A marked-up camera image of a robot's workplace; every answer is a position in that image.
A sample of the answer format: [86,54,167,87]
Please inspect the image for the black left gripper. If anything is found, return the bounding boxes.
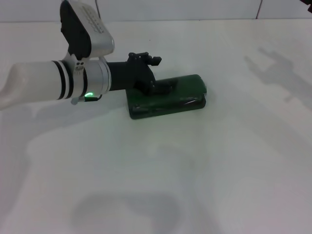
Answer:
[106,51,180,96]

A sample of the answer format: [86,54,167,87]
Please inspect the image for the green glasses case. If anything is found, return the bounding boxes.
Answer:
[125,74,208,120]

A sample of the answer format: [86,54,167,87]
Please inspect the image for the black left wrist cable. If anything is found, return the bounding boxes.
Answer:
[70,96,103,106]

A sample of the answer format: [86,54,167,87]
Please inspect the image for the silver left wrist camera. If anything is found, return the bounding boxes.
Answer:
[59,0,115,61]

